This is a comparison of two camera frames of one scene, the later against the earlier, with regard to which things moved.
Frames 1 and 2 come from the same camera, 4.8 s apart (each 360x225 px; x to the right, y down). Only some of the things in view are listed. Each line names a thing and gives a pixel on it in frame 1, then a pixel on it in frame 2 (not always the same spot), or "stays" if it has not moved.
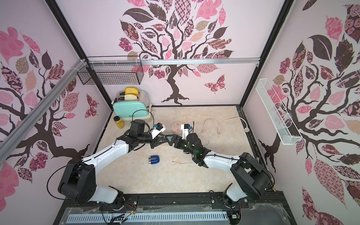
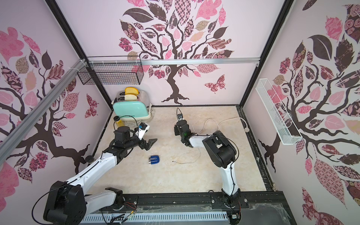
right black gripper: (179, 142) to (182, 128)
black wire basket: (113, 70) stays
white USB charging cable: (173, 161) stays
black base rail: (263, 208) stays
